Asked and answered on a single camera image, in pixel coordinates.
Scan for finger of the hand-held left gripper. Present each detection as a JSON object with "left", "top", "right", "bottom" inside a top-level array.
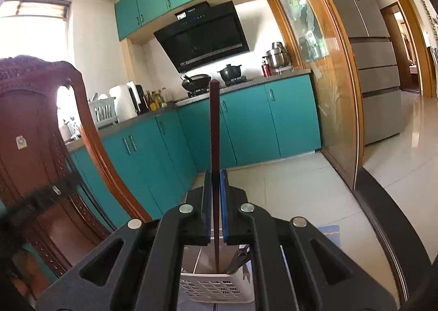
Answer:
[{"left": 0, "top": 174, "right": 84, "bottom": 229}]

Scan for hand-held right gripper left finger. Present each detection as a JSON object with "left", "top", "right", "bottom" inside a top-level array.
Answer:
[{"left": 36, "top": 170, "right": 213, "bottom": 311}]

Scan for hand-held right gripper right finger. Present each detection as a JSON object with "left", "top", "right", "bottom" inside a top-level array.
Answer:
[{"left": 221, "top": 169, "right": 397, "bottom": 311}]

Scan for white plastic utensil basket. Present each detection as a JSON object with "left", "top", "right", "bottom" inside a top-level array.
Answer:
[{"left": 180, "top": 245, "right": 257, "bottom": 304}]

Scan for reddish brown chopstick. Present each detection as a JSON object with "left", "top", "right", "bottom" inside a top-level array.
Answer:
[{"left": 210, "top": 79, "right": 220, "bottom": 272}]

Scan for carved wooden chair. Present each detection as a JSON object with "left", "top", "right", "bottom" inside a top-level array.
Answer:
[{"left": 0, "top": 55, "right": 153, "bottom": 301}]

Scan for teal lower kitchen cabinets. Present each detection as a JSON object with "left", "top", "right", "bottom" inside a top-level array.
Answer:
[{"left": 67, "top": 72, "right": 322, "bottom": 229}]

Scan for white dish rack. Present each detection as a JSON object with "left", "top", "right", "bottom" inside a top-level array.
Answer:
[{"left": 88, "top": 92, "right": 119, "bottom": 129}]

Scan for light blue cloth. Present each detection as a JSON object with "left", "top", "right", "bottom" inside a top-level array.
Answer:
[{"left": 316, "top": 225, "right": 342, "bottom": 248}]

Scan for white kitchen appliance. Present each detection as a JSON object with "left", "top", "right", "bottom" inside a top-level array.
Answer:
[{"left": 109, "top": 82, "right": 139, "bottom": 123}]

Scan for black wok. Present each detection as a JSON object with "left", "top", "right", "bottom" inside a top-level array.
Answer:
[{"left": 180, "top": 73, "right": 212, "bottom": 92}]

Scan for gas stove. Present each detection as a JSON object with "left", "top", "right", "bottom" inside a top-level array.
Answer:
[{"left": 186, "top": 77, "right": 247, "bottom": 98}]

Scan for black kitchen appliance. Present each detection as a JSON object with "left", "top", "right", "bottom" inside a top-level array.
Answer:
[{"left": 134, "top": 84, "right": 148, "bottom": 113}]

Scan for black cooking pot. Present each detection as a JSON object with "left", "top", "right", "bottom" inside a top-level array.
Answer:
[{"left": 218, "top": 64, "right": 243, "bottom": 84}]

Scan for stainless steel pot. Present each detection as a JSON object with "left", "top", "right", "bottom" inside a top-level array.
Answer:
[{"left": 263, "top": 42, "right": 292, "bottom": 69}]

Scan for kitchen window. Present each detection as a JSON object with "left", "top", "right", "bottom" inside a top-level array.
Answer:
[{"left": 0, "top": 0, "right": 74, "bottom": 62}]

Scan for wood framed glass door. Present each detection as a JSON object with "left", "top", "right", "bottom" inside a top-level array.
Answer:
[{"left": 257, "top": 0, "right": 365, "bottom": 192}]

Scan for black range hood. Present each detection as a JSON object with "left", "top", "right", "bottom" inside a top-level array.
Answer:
[{"left": 153, "top": 1, "right": 250, "bottom": 73}]

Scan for silver refrigerator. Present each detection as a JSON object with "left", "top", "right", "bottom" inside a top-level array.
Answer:
[{"left": 310, "top": 0, "right": 402, "bottom": 146}]

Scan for green leaf garland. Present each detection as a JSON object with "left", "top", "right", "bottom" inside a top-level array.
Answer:
[{"left": 418, "top": 0, "right": 438, "bottom": 38}]

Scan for wooden door frame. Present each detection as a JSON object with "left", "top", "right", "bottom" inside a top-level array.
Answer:
[{"left": 380, "top": 0, "right": 438, "bottom": 100}]

